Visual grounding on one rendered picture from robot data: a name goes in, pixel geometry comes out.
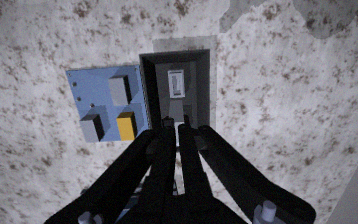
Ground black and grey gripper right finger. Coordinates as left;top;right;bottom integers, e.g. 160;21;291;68
176;100;316;224

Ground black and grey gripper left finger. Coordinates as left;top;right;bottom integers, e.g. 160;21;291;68
44;100;178;224

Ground yellow rectangular block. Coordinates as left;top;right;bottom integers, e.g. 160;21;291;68
116;112;138;141

